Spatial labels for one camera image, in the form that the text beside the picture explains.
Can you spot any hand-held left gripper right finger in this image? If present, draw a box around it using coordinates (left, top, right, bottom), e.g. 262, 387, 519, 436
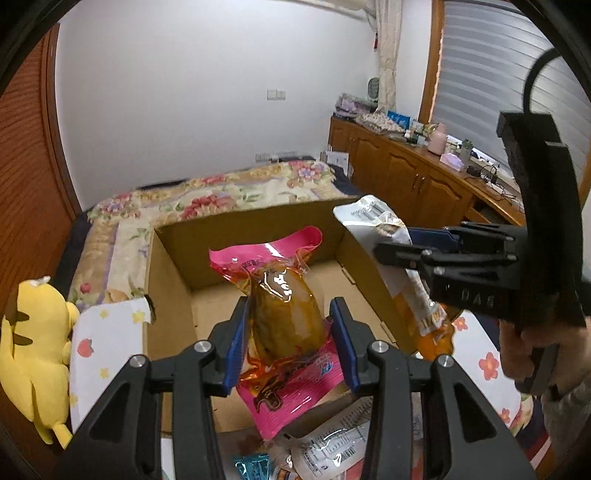
329, 296, 539, 480

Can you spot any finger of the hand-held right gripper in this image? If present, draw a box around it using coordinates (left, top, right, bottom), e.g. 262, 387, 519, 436
409, 222, 519, 253
373, 241, 522, 283

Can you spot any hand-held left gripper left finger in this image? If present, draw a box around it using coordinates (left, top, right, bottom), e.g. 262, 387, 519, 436
53, 298, 250, 480

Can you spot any cardboard box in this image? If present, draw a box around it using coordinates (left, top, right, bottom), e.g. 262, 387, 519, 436
143, 196, 445, 435

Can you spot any white snack packet clear window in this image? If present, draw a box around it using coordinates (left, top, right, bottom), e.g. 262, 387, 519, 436
333, 195, 448, 339

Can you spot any pink snack packet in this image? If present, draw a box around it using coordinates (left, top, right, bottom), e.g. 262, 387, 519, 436
209, 226, 349, 439

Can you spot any person's right forearm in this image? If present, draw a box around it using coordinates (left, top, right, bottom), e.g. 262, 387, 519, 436
540, 383, 591, 467

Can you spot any person's right hand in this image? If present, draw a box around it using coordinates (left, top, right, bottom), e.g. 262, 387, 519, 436
499, 319, 533, 383

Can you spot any wooden cabinet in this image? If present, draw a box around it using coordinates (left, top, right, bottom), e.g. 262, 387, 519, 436
329, 115, 529, 228

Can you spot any black charger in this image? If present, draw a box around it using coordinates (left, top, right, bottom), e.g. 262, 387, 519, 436
467, 164, 500, 184

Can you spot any orange snack packet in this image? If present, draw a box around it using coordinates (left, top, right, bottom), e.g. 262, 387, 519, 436
418, 318, 456, 361

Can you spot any pink thermos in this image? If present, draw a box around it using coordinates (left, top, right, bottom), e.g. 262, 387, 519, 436
428, 122, 448, 153

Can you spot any clear snack packet white label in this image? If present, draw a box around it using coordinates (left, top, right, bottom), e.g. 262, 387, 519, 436
285, 396, 424, 480

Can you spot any white paper bag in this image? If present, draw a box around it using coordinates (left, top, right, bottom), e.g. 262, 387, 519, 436
321, 148, 351, 177

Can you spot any patterned cloth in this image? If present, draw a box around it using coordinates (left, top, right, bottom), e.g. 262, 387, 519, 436
355, 113, 402, 136

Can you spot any teal snack packet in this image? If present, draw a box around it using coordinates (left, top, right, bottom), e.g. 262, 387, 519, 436
233, 455, 274, 480

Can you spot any white flower-print cloth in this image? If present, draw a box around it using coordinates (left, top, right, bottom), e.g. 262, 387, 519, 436
69, 295, 550, 480

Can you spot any folded fabric pile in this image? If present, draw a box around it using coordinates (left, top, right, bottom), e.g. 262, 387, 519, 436
335, 92, 378, 117

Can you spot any floral blanket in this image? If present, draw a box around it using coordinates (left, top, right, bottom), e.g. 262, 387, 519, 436
69, 159, 362, 315

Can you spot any grey window blind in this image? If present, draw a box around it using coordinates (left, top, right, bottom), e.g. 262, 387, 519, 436
431, 0, 591, 186

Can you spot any cream curtain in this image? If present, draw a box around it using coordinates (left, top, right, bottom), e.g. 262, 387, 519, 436
369, 0, 408, 114

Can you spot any yellow plush toy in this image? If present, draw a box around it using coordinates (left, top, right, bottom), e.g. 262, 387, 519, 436
0, 276, 81, 450

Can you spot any wooden slatted wardrobe door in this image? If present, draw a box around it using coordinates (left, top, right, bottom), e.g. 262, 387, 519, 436
0, 23, 83, 315

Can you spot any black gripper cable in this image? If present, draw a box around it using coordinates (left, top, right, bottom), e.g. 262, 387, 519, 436
523, 47, 563, 116

